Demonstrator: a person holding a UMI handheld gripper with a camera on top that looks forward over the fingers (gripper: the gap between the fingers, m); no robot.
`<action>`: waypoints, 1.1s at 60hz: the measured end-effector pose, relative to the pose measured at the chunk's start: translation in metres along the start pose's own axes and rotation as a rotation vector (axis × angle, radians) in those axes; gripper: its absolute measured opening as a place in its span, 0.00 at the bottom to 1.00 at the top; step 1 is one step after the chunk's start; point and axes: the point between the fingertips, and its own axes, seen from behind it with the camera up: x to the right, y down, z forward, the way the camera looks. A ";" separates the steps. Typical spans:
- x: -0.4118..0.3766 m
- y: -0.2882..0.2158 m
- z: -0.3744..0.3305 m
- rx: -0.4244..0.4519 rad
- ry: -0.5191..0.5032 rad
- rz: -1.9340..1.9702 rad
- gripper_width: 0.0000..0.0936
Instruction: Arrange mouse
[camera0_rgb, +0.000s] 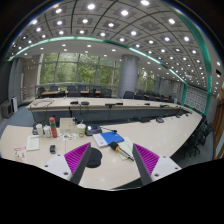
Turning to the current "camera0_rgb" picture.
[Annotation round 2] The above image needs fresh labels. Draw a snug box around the beige cardboard box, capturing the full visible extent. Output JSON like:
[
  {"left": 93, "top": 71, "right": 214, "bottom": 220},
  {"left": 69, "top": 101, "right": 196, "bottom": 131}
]
[{"left": 60, "top": 118, "right": 77, "bottom": 133}]

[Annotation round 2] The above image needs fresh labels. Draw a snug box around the white plastic bottle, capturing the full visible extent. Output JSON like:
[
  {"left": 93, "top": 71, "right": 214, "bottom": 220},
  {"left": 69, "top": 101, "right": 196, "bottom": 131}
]
[{"left": 43, "top": 125, "right": 51, "bottom": 138}]

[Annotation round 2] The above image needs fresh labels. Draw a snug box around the grey round pillar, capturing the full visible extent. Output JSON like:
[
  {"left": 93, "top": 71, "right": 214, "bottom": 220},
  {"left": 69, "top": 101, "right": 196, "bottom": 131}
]
[{"left": 117, "top": 54, "right": 139, "bottom": 98}]

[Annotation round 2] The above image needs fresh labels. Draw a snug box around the white green paper cup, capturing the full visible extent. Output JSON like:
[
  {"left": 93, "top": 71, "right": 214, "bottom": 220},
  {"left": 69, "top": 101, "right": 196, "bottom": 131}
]
[{"left": 77, "top": 123, "right": 86, "bottom": 137}]

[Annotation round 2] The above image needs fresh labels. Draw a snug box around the red white leaflet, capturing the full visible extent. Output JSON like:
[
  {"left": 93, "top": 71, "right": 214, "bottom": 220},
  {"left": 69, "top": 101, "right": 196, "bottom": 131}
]
[{"left": 14, "top": 147, "right": 27, "bottom": 163}]

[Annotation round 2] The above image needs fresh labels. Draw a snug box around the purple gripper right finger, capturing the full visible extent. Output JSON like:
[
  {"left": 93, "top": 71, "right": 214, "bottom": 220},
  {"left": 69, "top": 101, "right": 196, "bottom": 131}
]
[{"left": 132, "top": 143, "right": 182, "bottom": 187}]

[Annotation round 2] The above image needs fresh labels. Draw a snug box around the white paper sheet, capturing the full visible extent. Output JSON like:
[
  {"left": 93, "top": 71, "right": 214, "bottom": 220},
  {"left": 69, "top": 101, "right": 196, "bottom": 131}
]
[{"left": 26, "top": 135, "right": 39, "bottom": 151}]

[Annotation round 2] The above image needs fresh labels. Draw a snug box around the long rear conference desk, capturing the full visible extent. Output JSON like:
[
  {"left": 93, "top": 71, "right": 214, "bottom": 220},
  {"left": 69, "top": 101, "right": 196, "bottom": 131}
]
[{"left": 27, "top": 97, "right": 191, "bottom": 124}]

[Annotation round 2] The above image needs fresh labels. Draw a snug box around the black desk phone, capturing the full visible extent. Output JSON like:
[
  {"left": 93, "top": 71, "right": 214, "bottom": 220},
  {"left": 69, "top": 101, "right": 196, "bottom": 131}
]
[{"left": 85, "top": 126, "right": 102, "bottom": 136}]

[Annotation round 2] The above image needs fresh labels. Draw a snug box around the black round mouse pad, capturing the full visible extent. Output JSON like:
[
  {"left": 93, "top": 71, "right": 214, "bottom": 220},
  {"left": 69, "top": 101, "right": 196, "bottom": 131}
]
[{"left": 87, "top": 148, "right": 102, "bottom": 168}]

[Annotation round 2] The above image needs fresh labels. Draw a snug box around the black computer mouse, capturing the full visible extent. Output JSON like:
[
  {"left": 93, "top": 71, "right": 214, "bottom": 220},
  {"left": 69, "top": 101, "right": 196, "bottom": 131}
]
[{"left": 50, "top": 145, "right": 56, "bottom": 154}]

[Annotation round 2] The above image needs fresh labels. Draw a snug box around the blue notebook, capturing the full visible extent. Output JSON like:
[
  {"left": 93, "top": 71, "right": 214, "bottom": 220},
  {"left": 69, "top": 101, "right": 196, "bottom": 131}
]
[{"left": 101, "top": 131, "right": 124, "bottom": 145}]

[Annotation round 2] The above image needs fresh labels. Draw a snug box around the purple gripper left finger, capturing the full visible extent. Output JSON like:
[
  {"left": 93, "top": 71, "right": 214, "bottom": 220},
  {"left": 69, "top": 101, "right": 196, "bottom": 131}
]
[{"left": 43, "top": 142, "right": 92, "bottom": 185}]

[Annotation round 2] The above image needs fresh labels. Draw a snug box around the orange red bottle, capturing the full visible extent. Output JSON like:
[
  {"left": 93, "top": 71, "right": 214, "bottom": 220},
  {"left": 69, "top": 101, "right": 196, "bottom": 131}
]
[{"left": 49, "top": 117, "right": 58, "bottom": 138}]

